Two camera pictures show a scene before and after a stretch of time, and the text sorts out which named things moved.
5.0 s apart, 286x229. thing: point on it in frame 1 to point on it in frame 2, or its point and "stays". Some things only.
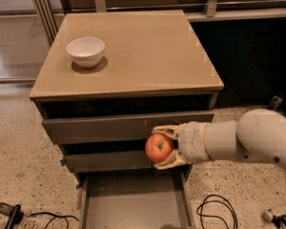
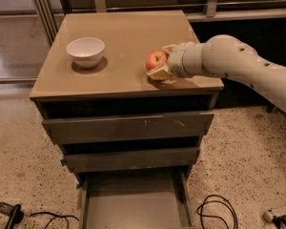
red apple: (159, 147) to (154, 58)
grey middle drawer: (137, 159) stays
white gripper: (193, 142) to (178, 61)
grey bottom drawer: (161, 199) stays
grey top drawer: (118, 127) stays
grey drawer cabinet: (108, 80) stays
